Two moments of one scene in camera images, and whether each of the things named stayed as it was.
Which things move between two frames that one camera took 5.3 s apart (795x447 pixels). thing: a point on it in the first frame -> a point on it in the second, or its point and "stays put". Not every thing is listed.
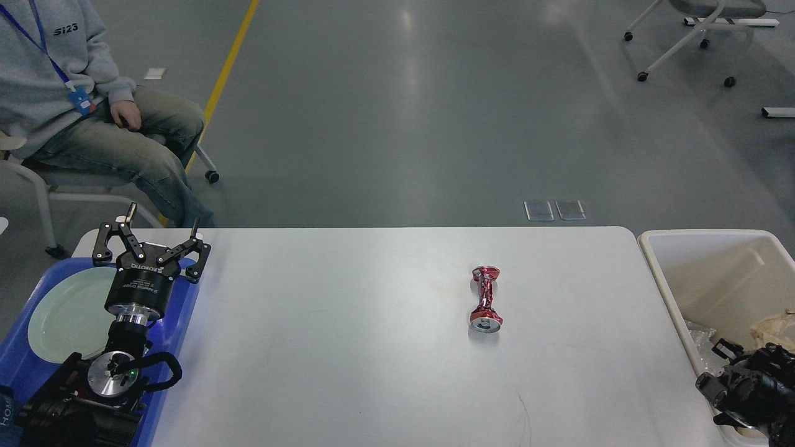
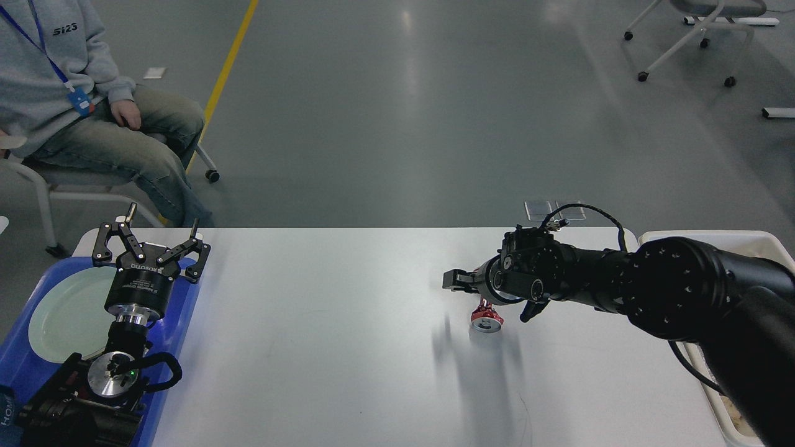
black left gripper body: [141, 288] stays put
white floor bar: [774, 112] stays put
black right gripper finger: [727, 349] -> [531, 308]
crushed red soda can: [486, 319] stays put
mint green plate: [71, 317] stays put
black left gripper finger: [194, 272] stays put
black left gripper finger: [102, 254] stays put
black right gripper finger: [713, 388] -> [459, 280]
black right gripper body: [760, 388] -> [502, 282]
